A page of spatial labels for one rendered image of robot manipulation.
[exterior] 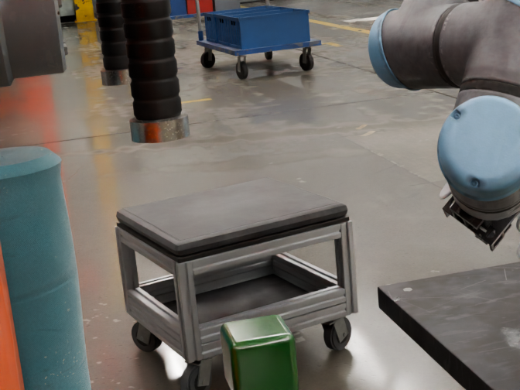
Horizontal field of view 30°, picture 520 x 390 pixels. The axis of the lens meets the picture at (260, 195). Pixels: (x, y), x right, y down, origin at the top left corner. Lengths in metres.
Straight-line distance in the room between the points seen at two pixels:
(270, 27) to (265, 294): 4.35
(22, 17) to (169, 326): 1.24
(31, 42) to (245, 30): 5.58
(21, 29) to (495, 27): 0.45
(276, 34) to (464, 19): 5.47
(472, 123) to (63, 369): 0.43
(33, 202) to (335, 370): 1.39
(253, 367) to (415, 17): 0.58
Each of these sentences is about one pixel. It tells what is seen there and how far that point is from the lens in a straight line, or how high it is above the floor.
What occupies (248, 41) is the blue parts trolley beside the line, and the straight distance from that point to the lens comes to 6.40.
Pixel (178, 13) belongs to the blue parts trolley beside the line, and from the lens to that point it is 10.16.
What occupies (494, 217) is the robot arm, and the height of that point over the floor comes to 0.58.
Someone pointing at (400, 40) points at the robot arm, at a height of 0.77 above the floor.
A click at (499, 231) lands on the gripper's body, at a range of 1.14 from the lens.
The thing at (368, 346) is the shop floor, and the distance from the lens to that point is 2.18.
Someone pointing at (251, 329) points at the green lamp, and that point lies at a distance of 0.59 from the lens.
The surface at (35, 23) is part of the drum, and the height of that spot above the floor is 0.84.
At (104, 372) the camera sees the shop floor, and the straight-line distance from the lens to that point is 2.19.
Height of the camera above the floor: 0.89
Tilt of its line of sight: 15 degrees down
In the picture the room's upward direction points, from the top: 5 degrees counter-clockwise
